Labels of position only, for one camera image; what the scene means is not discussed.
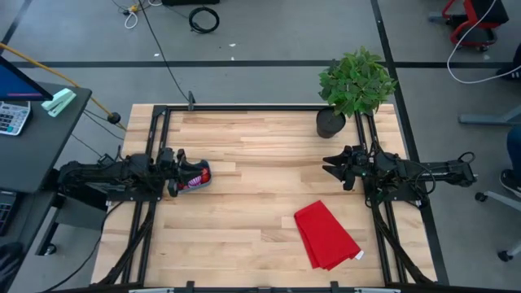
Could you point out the black metal table frame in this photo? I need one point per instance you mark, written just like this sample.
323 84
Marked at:
285 108

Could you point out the black keyboard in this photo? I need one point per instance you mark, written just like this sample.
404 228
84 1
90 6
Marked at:
6 213

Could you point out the dark grey desk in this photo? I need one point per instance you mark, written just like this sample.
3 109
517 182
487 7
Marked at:
40 154

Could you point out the computer monitor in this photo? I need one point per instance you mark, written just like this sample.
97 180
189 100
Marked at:
18 83

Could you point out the red and black cart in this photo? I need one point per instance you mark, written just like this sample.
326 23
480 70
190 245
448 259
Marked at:
466 25

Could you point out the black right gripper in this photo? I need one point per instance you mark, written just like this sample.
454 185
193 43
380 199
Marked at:
360 179

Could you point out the green plant in black pot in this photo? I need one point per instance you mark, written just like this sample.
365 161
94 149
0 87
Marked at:
356 81

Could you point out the purple spiky toy fruit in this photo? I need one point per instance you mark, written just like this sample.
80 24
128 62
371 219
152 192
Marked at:
195 182

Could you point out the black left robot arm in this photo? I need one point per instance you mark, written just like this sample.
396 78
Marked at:
106 179

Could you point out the grey table foot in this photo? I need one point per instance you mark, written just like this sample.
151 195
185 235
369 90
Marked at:
488 119

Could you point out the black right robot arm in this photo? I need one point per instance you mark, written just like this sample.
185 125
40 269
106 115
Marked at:
423 173

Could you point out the office chair base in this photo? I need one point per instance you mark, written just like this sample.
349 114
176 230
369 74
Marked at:
480 196

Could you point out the red folded cloth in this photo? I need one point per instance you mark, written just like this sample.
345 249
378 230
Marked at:
325 236

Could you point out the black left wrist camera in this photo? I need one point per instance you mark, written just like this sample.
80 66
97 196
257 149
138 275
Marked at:
165 156

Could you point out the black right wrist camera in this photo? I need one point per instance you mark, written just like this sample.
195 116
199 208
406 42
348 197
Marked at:
359 156

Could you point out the mint green stapler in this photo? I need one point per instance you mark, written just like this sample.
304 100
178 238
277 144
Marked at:
59 102

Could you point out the person's shoe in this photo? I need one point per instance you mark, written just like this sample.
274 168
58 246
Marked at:
510 183
513 69

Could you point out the teal plastic tupperware container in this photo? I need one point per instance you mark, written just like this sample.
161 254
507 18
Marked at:
208 185

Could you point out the grey desk calculator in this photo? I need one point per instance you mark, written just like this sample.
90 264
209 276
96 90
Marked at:
12 118

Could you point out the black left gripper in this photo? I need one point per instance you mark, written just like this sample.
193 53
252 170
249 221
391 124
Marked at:
171 173

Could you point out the person's leg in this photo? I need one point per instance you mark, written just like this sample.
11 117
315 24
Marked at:
516 150

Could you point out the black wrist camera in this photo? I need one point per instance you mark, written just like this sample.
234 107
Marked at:
165 156
359 156

